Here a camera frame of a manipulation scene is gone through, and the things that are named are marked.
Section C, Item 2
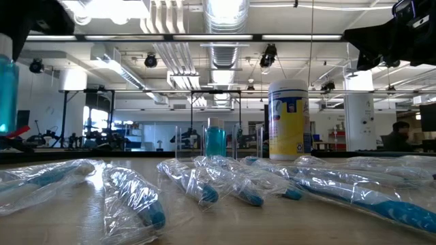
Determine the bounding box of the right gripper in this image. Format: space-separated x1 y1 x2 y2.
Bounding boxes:
343 13 436 71

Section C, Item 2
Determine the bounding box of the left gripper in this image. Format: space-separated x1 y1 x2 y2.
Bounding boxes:
0 0 76 63

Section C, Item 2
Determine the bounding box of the orange white toothbrush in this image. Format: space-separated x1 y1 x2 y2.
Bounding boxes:
345 154 436 171

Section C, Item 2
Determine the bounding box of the purple white toothbrush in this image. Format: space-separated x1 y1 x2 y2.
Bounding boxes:
299 166 423 190
293 154 435 181

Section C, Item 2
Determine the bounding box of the white round pillar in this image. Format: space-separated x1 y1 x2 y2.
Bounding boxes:
343 69 376 152

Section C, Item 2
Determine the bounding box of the small red object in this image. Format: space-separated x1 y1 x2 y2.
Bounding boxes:
5 125 31 139

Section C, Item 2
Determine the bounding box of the person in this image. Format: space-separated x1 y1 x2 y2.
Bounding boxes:
384 120 415 152

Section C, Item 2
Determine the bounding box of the red shelf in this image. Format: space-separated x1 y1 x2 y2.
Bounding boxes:
328 128 347 151

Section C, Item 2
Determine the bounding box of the yellow white wipes canister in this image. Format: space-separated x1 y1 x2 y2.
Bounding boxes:
268 79 312 161

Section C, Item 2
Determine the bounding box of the clear acrylic organizer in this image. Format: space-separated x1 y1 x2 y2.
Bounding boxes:
174 124 264 161

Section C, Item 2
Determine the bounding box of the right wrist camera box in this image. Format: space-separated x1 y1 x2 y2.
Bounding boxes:
391 0 431 31

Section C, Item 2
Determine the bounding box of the white cylindrical duct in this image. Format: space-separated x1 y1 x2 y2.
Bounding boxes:
58 69 88 92

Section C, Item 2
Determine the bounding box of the dark wall panel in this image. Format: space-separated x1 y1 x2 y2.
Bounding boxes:
16 110 31 133

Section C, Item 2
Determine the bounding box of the white rectangular ceiling duct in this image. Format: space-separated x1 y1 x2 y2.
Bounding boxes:
90 44 168 105

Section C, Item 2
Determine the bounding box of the black table edge rail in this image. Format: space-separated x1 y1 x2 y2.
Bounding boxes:
0 148 436 165

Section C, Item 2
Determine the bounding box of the silver round ventilation duct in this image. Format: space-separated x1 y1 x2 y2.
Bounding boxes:
202 0 250 107

